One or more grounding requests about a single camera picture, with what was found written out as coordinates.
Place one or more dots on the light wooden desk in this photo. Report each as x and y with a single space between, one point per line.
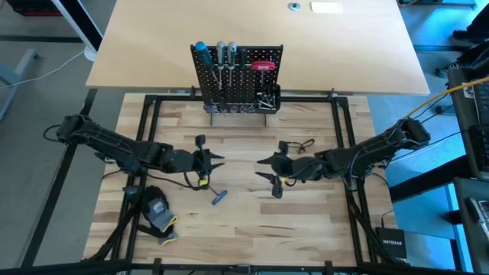
153 38

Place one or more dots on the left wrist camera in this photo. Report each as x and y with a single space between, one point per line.
203 180

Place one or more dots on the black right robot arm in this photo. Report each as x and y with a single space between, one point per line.
374 147

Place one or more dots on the grey desk foot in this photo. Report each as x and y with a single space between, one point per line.
15 76

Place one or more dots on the red crate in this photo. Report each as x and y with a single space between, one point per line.
34 7

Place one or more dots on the metal desk grommet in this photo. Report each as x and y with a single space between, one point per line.
294 6

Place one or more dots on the long chrome socket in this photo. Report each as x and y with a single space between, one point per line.
263 104

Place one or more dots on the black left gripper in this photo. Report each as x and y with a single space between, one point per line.
183 162

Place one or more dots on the black pegboard bin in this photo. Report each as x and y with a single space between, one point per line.
278 109

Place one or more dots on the grey black work glove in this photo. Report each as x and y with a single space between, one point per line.
160 219
168 238

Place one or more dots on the chrome extension bar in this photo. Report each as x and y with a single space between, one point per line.
263 94

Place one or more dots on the black network switch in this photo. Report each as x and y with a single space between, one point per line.
391 244

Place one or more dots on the person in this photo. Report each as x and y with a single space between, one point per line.
479 26

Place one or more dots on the clear safety glasses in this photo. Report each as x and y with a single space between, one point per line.
302 148

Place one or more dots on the black metal pegboard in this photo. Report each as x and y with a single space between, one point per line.
248 91

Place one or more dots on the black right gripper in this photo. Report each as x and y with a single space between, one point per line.
302 168

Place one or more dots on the white pad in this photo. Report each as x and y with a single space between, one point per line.
326 7

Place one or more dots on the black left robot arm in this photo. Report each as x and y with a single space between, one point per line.
114 147

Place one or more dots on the black aluminium table frame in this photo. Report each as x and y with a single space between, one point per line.
175 98

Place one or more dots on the white round post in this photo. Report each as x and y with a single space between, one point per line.
91 54

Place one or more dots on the black equipment cart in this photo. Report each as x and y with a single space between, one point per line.
466 153

